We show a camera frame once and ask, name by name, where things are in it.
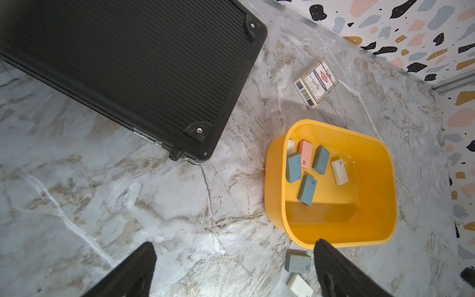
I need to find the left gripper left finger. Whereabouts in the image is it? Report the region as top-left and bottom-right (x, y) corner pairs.
(84, 241), (157, 297)

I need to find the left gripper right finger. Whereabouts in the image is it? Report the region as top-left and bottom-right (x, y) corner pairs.
(314, 239), (391, 297)

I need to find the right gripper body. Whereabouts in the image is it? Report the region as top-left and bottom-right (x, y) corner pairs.
(460, 267), (475, 288)

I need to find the white eraser top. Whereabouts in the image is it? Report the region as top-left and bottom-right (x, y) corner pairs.
(287, 273), (314, 297)

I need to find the white eraser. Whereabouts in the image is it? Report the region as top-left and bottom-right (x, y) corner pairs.
(331, 159), (349, 186)
(287, 139), (295, 155)
(287, 273), (314, 297)

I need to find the grey eraser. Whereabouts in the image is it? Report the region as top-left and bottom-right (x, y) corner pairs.
(285, 251), (312, 273)

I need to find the pink eraser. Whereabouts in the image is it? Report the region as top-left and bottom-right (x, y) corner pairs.
(298, 140), (314, 170)

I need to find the yellow storage box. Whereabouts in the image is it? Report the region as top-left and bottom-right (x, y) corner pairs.
(264, 120), (398, 249)

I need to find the playing card box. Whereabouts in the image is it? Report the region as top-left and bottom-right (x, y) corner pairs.
(294, 58), (339, 109)

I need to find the black flat case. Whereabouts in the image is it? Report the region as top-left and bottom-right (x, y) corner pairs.
(1, 1), (268, 164)

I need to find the right aluminium corner post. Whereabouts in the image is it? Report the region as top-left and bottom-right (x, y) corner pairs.
(432, 69), (475, 94)

